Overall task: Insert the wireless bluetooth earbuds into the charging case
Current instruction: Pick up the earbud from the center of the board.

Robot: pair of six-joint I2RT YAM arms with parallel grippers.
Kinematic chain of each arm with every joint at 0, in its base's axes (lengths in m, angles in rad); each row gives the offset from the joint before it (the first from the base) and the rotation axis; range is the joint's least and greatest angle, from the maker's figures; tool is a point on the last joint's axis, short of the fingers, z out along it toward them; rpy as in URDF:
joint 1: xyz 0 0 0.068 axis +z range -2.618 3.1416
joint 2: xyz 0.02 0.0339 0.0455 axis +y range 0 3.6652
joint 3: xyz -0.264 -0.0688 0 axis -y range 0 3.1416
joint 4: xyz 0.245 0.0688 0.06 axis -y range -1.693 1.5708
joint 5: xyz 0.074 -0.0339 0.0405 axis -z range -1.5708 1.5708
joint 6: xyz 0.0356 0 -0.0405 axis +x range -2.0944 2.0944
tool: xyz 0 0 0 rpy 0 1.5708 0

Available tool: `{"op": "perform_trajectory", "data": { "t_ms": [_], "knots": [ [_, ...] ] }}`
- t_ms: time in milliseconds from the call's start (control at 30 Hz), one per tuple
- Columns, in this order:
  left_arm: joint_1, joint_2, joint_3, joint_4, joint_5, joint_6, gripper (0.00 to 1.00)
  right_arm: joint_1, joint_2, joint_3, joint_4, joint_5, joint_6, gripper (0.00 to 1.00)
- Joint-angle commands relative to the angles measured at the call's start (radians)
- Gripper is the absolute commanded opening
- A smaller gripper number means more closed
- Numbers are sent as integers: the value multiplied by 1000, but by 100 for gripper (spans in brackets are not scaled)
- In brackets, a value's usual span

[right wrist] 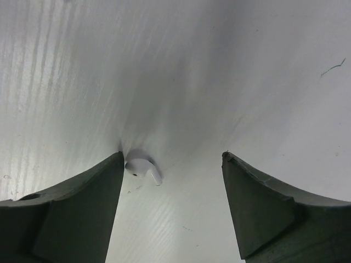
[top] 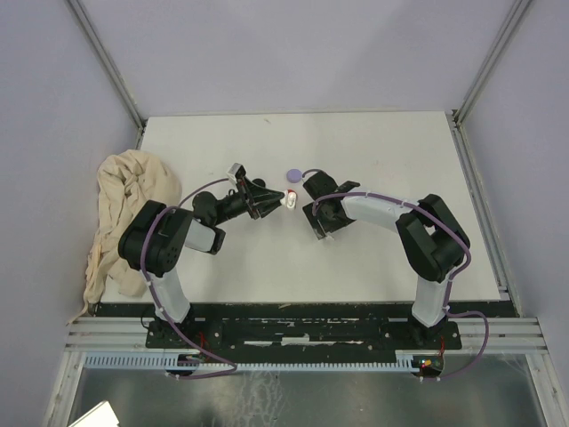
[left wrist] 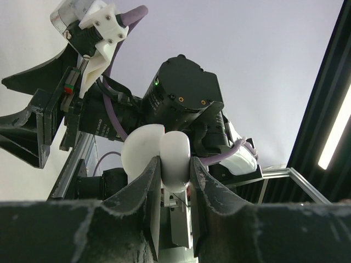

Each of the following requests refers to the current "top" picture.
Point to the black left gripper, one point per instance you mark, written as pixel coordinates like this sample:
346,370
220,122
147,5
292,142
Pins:
260,195

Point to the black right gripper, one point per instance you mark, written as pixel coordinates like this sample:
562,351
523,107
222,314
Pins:
312,219

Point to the white earbud charging case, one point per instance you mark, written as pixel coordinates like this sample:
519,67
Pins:
289,200

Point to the purple earbud charging case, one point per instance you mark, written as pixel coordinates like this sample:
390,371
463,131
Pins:
294,175

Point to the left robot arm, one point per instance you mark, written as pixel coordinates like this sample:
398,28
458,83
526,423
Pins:
153,241

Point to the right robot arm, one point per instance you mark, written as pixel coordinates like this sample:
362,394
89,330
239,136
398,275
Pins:
436,246

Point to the cream crumpled cloth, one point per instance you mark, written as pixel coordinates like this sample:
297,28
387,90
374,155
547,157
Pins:
126,182

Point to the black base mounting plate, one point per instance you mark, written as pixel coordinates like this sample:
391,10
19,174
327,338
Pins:
272,342

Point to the white paper sheet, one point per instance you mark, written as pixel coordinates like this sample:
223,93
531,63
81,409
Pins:
102,415

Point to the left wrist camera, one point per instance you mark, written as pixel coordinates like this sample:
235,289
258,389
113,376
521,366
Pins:
236,172

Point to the right aluminium corner post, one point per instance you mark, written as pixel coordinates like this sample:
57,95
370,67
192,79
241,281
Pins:
508,29

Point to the aluminium corner post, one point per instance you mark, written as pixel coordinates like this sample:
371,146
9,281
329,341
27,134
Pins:
508,29
86,24

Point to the aluminium frame rail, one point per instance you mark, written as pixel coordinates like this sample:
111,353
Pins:
468,335

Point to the left aluminium corner post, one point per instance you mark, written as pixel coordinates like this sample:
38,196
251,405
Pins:
86,24

